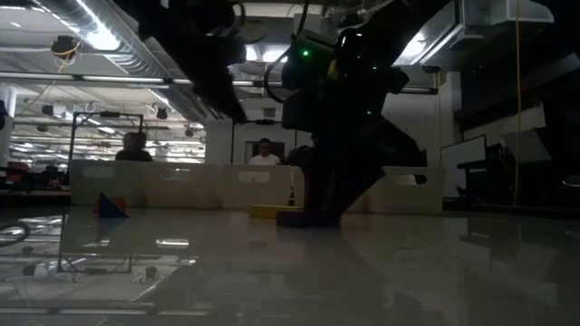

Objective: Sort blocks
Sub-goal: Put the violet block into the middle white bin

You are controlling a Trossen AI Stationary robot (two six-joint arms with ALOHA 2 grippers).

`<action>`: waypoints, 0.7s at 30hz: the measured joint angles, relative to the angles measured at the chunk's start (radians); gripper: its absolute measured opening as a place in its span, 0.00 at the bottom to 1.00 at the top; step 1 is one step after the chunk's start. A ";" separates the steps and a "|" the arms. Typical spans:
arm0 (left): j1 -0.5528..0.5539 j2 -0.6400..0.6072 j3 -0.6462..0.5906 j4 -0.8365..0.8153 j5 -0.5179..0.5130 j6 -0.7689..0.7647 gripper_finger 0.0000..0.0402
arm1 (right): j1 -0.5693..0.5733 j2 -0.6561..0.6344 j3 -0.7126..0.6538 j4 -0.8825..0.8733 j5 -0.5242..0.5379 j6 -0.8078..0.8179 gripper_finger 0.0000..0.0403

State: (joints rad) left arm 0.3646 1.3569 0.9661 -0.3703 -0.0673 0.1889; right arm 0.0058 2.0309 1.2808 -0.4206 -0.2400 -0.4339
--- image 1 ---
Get horizontal ceiling pipe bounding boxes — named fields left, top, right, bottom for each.
left=0, top=72, right=440, bottom=95

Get black ceiling device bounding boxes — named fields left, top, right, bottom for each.
left=49, top=34, right=83, bottom=61

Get blue triangular block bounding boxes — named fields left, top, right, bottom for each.
left=95, top=191, right=130, bottom=219

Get red object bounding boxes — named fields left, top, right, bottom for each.
left=5, top=161, right=32, bottom=183

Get ceiling light panel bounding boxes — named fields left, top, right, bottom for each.
left=244, top=44, right=291, bottom=63

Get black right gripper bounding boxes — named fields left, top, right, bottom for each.
left=281, top=29, right=429, bottom=215

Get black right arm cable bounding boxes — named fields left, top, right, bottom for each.
left=263, top=47, right=291, bottom=104

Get yellow hanging cable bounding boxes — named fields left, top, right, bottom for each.
left=511, top=0, right=523, bottom=207

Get yellow wooden block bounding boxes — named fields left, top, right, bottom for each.
left=248, top=204, right=304, bottom=220

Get whiteboard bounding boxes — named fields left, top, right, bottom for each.
left=440, top=134, right=488, bottom=198

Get person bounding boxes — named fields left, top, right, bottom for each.
left=247, top=138, right=283, bottom=167
left=114, top=131, right=154, bottom=163

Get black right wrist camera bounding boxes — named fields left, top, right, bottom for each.
left=280, top=30, right=337, bottom=91

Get white column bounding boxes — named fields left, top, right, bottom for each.
left=0, top=85, right=18, bottom=168

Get purple wooden block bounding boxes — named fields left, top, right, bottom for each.
left=275, top=209, right=342, bottom=228

